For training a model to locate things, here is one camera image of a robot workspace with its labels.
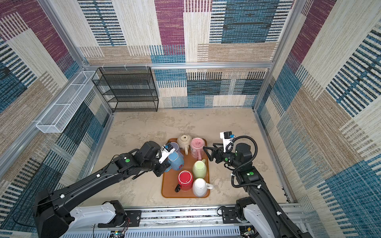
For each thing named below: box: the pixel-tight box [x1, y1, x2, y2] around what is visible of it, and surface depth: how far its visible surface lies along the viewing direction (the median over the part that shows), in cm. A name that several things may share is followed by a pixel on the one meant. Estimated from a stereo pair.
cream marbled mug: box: [177, 134, 192, 156], surface depth 93 cm
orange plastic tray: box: [161, 137, 210, 199], surface depth 81 cm
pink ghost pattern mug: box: [190, 137, 205, 161], surface depth 89 cm
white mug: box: [191, 178, 214, 198], surface depth 77 cm
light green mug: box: [192, 158, 207, 179], surface depth 83 cm
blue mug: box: [164, 151, 185, 173], surface depth 76 cm
